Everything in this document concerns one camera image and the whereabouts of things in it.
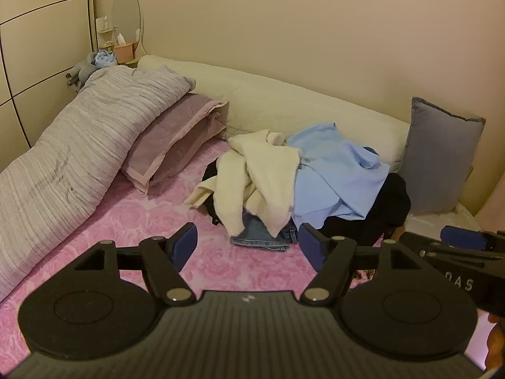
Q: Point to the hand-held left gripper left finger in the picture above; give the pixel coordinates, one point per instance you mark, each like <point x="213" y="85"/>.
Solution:
<point x="185" y="244"/>

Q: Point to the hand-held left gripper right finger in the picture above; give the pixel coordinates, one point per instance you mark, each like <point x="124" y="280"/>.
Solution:
<point x="311" y="248"/>

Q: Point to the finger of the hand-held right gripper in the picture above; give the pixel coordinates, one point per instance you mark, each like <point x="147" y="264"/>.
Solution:
<point x="442" y="250"/>
<point x="463" y="237"/>

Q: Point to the cream knit sweater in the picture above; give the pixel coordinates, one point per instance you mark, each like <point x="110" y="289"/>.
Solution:
<point x="260" y="173"/>

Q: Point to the white mattress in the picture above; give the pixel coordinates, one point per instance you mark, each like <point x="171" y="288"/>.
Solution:
<point x="426" y="221"/>

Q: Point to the pink floral blanket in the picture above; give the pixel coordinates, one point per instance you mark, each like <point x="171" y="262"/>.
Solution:
<point x="158" y="213"/>

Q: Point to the blue jeans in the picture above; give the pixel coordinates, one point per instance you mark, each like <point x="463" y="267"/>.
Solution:
<point x="256" y="237"/>

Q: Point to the black garment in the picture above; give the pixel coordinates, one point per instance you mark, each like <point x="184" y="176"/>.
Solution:
<point x="390" y="205"/>

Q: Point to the light blue shirt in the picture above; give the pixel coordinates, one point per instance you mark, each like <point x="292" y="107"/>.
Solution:
<point x="335" y="177"/>

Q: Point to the grey-blue cushion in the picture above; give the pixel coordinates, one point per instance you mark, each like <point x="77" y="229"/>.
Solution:
<point x="442" y="154"/>

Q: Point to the purple pillow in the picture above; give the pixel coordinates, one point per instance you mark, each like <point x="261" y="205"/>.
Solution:
<point x="173" y="138"/>

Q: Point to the grey striped duvet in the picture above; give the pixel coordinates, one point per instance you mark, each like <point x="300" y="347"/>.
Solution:
<point x="79" y="138"/>

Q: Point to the cream headboard cushion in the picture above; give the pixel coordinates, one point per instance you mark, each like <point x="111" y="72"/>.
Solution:
<point x="276" y="98"/>

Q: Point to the pink tissue box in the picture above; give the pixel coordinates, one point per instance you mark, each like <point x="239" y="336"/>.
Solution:
<point x="124" y="52"/>

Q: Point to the blue fabric bundle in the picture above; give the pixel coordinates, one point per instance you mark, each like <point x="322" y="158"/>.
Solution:
<point x="104" y="58"/>

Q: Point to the grey plush toy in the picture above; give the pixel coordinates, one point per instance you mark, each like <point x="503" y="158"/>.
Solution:
<point x="83" y="69"/>

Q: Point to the small white shelf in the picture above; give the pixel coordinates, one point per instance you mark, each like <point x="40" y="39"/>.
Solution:
<point x="104" y="31"/>

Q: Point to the cream wardrobe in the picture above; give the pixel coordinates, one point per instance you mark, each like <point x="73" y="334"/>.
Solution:
<point x="39" y="67"/>

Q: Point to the oval vanity mirror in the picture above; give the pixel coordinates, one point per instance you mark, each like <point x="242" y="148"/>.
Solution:
<point x="126" y="14"/>

